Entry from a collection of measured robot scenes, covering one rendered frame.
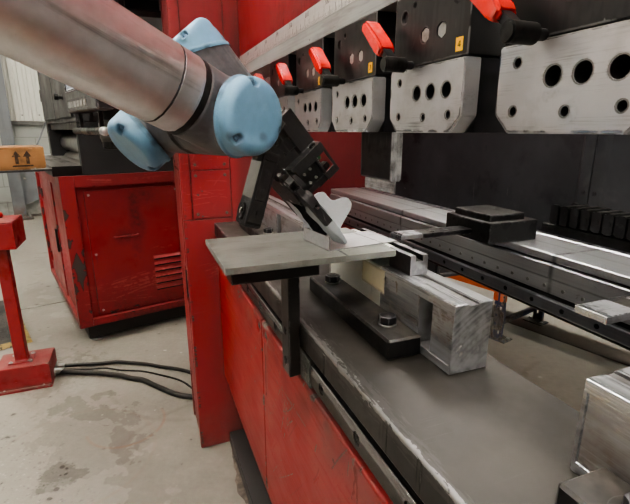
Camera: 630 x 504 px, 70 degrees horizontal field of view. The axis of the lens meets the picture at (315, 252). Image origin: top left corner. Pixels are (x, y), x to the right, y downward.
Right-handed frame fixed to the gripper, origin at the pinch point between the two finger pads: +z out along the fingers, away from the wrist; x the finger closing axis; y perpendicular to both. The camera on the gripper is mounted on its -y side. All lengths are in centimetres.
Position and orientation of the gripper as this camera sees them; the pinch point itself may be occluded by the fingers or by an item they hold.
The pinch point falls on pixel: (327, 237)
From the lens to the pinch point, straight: 72.4
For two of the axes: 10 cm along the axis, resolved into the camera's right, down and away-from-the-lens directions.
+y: 6.7, -7.2, 1.8
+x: -4.7, -2.3, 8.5
